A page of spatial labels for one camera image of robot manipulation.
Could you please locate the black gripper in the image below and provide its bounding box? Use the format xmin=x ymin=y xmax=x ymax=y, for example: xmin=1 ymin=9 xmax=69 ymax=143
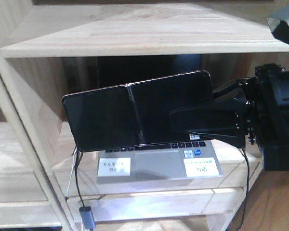
xmin=169 ymin=64 xmax=289 ymax=171

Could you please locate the black purple smartphone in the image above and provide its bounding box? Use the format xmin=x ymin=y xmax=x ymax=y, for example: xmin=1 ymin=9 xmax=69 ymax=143
xmin=62 ymin=70 xmax=212 ymax=152

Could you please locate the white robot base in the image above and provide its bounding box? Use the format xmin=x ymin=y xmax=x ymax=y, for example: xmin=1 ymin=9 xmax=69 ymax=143
xmin=267 ymin=5 xmax=289 ymax=45

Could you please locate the silver laptop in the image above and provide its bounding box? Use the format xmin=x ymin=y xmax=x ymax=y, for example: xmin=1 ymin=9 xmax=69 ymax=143
xmin=97 ymin=54 xmax=222 ymax=184

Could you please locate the grey usb adapter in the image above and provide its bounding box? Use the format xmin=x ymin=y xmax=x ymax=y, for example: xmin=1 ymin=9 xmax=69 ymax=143
xmin=79 ymin=206 xmax=96 ymax=231

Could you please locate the wooden shelf unit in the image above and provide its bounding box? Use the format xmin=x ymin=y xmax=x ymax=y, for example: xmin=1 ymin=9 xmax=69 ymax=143
xmin=0 ymin=0 xmax=289 ymax=231

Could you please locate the black usb cable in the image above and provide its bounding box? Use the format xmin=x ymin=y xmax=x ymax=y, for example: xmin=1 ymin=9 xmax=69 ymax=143
xmin=74 ymin=150 xmax=87 ymax=209

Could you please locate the white charging cable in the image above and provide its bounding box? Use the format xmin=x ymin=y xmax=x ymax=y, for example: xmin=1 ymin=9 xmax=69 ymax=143
xmin=66 ymin=150 xmax=78 ymax=199

